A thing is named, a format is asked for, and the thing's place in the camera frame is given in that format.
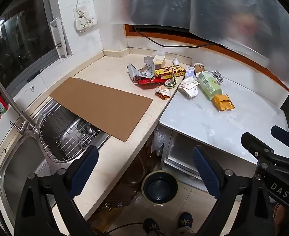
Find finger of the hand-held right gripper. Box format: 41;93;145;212
241;132;278;163
271;125;289;151

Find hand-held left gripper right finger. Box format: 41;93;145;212
192;145;275;236

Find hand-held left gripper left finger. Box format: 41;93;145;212
14;145;99;236

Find dark round trash bin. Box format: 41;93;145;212
141;171;179;204

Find orange yellow packet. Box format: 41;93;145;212
213;94;235;111

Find foil ball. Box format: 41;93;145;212
211;70;224;84

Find white tissue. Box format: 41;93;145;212
178;76;200;98

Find brown white wrapper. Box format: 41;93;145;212
155;86;175;100

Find green white wrapper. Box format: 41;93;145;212
164;75;178;89

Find brown white packet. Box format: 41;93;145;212
193;62;206;76

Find white blue carton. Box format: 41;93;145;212
185;66;196;79

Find yellow red box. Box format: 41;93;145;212
154;65;186;80

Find red snack wrapper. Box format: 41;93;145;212
134;76;168;85

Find silver foil wrapper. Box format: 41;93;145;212
127;63;155;82

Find small cream box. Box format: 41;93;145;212
153;55;167;67

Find steel cabinet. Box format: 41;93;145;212
161;127;236;185

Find brown wooden cabinet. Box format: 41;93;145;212
86;138;157;229

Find dark blue slipper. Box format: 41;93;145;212
143;217;165;236
178;212;194;230

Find clear plastic bag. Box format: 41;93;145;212
151;125;170;153

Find brown cardboard sheet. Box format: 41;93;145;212
49;77;154;143

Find stainless steel sink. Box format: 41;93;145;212
0;98;111;236

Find steel faucet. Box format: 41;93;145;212
0;76;40;136

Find translucent plastic film sheet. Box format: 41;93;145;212
110;0;289;97

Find white power strip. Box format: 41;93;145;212
73;6;97;31

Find wire dish rack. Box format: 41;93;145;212
39;102;103;163

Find black floor cable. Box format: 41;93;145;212
105;222;145;236

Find white wall holder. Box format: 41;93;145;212
50;17;68;59

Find window with grey frame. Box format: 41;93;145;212
0;0;59;92

